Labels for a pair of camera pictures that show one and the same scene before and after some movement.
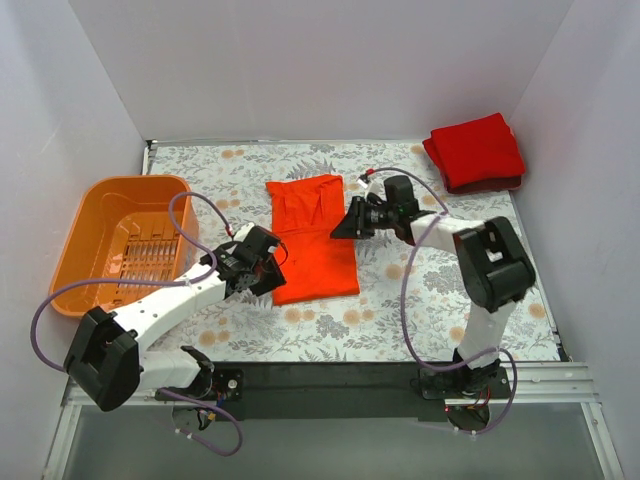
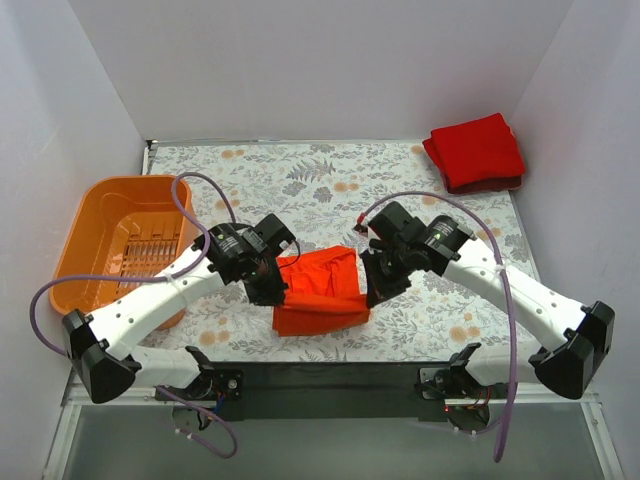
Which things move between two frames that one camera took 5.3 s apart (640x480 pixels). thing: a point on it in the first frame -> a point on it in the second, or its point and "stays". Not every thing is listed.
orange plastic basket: [118, 229] stays
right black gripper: [361, 217] -> [382, 279]
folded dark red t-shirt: [495, 185] stays
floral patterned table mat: [349, 252] stays
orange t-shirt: [319, 265] -> [323, 292]
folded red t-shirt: [476, 151] stays
